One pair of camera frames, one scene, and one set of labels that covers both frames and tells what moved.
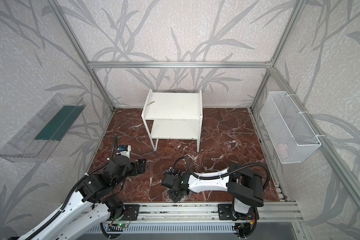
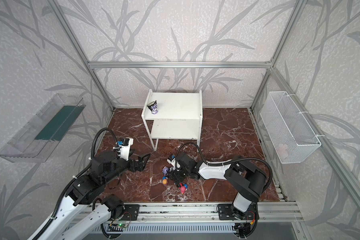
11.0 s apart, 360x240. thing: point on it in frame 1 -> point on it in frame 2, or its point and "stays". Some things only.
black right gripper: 174,192 -> 175,173
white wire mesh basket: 293,139 stays
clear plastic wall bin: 39,135 stays
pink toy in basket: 281,148 stays
